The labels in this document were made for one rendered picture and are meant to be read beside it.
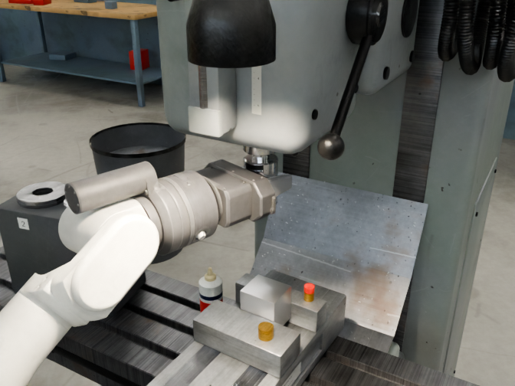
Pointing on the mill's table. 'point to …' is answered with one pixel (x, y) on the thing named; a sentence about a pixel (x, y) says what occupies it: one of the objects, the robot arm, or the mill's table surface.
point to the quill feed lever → (360, 28)
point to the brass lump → (265, 331)
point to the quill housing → (270, 76)
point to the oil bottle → (210, 289)
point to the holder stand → (39, 235)
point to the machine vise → (222, 364)
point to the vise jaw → (246, 338)
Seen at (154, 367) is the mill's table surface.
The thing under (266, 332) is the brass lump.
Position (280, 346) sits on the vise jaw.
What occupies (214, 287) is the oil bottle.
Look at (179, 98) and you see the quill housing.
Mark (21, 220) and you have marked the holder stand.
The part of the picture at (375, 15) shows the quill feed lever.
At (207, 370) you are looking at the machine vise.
